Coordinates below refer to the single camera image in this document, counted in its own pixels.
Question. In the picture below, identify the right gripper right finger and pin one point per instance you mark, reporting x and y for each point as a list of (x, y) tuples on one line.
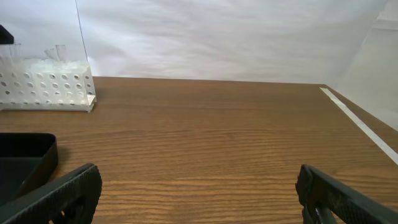
[(335, 199)]

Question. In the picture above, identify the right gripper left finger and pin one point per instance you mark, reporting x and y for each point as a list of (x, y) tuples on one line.
[(62, 199)]

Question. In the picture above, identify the clear test tube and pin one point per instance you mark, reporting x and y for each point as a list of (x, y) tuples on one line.
[(15, 51), (51, 55), (61, 52)]

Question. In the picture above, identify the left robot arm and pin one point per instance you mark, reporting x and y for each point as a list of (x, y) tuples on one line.
[(4, 37)]

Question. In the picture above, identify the black tray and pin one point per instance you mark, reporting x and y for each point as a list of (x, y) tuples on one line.
[(28, 155)]

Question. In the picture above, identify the white test tube rack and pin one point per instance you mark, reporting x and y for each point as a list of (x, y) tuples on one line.
[(46, 90)]

